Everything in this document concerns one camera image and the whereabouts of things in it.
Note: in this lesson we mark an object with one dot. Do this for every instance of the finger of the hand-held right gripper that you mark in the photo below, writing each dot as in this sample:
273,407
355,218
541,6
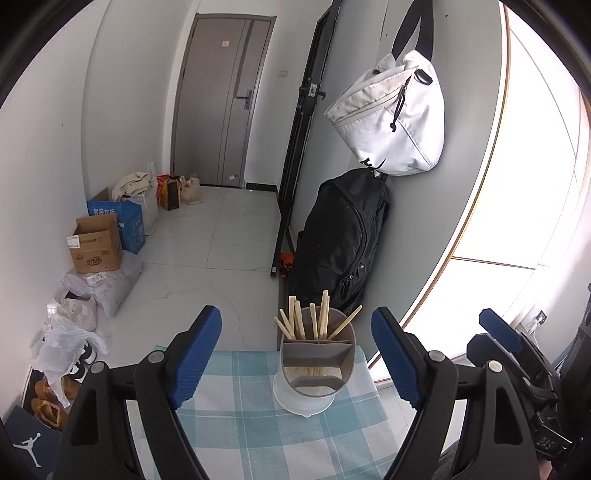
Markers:
501,325
489,348

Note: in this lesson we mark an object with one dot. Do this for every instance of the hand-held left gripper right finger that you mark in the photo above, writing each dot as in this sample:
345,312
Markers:
397,360

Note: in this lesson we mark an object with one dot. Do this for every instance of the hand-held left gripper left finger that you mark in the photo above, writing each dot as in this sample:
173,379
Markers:
196,360

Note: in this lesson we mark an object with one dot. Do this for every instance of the pile of wooden chopsticks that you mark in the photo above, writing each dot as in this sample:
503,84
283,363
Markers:
325,318

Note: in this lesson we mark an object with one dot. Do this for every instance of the white utensil holder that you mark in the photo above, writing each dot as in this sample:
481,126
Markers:
302,401

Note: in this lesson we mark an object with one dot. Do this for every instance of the white shoulder bag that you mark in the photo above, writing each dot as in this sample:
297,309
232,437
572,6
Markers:
397,129

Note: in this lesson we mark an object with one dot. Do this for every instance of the teal checked tablecloth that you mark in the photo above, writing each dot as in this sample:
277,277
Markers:
240,415

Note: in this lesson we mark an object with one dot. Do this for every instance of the black and white sneaker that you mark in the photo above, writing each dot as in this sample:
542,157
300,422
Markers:
89,354
75,370

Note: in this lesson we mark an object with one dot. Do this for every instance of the large grey parcel bag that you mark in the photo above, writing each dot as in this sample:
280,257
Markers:
113,286

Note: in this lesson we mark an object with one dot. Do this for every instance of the small white parcel bag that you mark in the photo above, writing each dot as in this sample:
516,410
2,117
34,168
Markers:
76,311

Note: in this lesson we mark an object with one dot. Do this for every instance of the small orange item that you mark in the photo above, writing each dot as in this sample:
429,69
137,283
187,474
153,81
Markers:
285,264

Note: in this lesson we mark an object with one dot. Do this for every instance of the white plastic bag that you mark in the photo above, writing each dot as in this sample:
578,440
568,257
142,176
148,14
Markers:
62,346

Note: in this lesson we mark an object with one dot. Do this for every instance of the black backpack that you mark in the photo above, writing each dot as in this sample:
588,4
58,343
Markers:
341,230

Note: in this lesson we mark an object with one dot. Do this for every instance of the brown cardboard box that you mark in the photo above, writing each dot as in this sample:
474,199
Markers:
94,254

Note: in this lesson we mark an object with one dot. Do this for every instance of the blue cardboard box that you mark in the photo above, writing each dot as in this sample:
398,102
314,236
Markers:
131,226

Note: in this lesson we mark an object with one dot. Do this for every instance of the brown boot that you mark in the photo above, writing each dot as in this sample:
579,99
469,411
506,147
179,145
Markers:
48,413
44,388

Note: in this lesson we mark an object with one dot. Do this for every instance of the yellow and red bag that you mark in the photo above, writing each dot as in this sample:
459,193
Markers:
168,194

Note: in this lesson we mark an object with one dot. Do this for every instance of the beige tote bag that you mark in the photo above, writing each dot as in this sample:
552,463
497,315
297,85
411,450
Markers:
191,191

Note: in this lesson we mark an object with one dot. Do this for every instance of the beige folded cloth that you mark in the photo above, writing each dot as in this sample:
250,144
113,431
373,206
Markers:
134,184

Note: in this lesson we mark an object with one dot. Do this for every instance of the dark blue shoe box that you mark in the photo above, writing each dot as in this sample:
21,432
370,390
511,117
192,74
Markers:
27,447

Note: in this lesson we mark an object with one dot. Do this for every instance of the grey door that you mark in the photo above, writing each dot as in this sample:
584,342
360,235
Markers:
207,115

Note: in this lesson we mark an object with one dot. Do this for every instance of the black metal frame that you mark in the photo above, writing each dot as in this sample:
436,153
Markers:
300,138

